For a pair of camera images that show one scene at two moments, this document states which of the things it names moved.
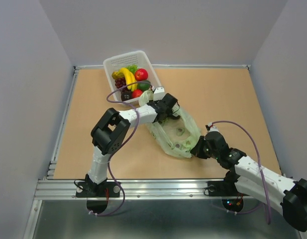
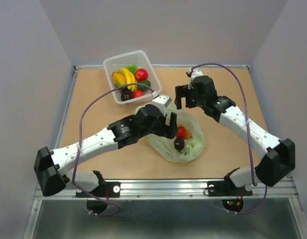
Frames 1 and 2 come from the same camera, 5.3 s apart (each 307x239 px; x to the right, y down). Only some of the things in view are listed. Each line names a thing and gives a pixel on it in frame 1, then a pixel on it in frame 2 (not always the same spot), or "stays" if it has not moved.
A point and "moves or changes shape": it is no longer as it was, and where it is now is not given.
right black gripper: [196, 150] → [181, 91]
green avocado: [144, 87] stays
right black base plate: [222, 188] stays
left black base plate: [90, 189] stays
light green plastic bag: [175, 136] moves or changes shape
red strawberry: [136, 93] stays
